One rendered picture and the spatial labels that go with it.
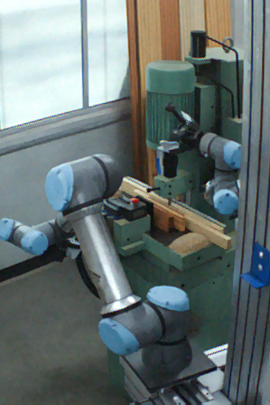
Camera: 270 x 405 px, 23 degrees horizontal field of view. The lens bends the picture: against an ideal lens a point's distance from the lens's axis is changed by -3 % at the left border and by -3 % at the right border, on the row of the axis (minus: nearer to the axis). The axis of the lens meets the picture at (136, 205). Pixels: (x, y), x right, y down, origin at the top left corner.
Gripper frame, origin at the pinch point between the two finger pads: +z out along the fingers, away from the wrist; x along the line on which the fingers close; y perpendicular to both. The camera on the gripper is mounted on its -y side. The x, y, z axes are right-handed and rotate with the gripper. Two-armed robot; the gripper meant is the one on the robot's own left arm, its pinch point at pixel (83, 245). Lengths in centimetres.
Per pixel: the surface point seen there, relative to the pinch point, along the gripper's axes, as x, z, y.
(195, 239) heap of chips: 23.2, 26.9, -17.6
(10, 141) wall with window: -136, 37, -16
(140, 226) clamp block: 3.0, 19.1, -13.1
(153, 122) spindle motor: 0, 8, -50
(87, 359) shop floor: -46, 69, 65
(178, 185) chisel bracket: 2.4, 29.5, -32.0
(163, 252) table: 15.7, 22.7, -8.5
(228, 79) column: 10, 24, -76
